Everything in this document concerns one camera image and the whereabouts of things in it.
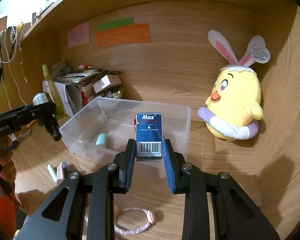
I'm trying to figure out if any pink cream tube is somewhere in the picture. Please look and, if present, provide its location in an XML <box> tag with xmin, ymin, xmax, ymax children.
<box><xmin>56</xmin><ymin>161</ymin><xmax>69</xmax><ymax>185</ymax></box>

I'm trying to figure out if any pale green lip balm stick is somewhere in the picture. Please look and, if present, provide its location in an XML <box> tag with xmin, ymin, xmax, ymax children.
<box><xmin>47</xmin><ymin>164</ymin><xmax>57</xmax><ymax>183</ymax></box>

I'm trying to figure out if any mint green small tube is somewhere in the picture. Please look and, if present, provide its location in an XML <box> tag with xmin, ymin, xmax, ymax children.
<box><xmin>96</xmin><ymin>133</ymin><xmax>107</xmax><ymax>147</ymax></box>

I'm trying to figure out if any blue Max staple box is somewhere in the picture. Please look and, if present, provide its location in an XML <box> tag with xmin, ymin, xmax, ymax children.
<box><xmin>135</xmin><ymin>112</ymin><xmax>163</xmax><ymax>161</ymax></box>

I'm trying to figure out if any dark green small bottle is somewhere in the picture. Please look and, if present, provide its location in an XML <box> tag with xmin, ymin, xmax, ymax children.
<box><xmin>32</xmin><ymin>92</ymin><xmax>52</xmax><ymax>106</ymax></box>

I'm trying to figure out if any yellow-green spray bottle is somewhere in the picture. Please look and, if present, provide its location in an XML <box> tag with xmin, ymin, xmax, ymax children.
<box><xmin>42</xmin><ymin>64</ymin><xmax>65</xmax><ymax>119</ymax></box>

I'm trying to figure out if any stack of papers and books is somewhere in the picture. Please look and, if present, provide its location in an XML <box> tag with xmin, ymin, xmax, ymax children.
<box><xmin>42</xmin><ymin>61</ymin><xmax>108</xmax><ymax>117</ymax></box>

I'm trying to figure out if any clear plastic storage box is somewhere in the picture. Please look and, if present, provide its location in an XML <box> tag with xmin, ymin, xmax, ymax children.
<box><xmin>60</xmin><ymin>97</ymin><xmax>191</xmax><ymax>165</ymax></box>

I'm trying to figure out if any red white glue stick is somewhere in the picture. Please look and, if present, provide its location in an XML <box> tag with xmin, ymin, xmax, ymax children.
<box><xmin>79</xmin><ymin>64</ymin><xmax>95</xmax><ymax>70</ymax></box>

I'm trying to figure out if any small white cardboard box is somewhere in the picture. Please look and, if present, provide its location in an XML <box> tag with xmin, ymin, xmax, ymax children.
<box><xmin>93</xmin><ymin>75</ymin><xmax>122</xmax><ymax>94</ymax></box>

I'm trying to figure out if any small glass bowl with items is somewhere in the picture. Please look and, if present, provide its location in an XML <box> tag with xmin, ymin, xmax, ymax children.
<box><xmin>105</xmin><ymin>90</ymin><xmax>123</xmax><ymax>99</ymax></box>

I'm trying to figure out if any pink sticky note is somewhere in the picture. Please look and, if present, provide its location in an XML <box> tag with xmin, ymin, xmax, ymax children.
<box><xmin>67</xmin><ymin>22</ymin><xmax>90</xmax><ymax>48</ymax></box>

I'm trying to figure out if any green sticky note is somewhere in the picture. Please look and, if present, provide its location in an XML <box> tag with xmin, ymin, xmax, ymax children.
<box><xmin>97</xmin><ymin>17</ymin><xmax>134</xmax><ymax>32</ymax></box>

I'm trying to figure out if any yellow chick plush toy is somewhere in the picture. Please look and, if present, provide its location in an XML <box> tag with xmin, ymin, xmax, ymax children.
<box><xmin>197</xmin><ymin>30</ymin><xmax>270</xmax><ymax>141</ymax></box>

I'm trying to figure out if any orange sticky note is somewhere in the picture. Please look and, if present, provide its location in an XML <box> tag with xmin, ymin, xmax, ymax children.
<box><xmin>96</xmin><ymin>23</ymin><xmax>151</xmax><ymax>48</ymax></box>

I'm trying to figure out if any pink braided hair tie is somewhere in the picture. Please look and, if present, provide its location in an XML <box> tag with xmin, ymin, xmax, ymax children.
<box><xmin>113</xmin><ymin>206</ymin><xmax>157</xmax><ymax>236</ymax></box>

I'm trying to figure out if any white hanging cord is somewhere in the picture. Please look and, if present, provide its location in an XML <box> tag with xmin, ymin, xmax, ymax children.
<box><xmin>0</xmin><ymin>26</ymin><xmax>28</xmax><ymax>108</ymax></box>

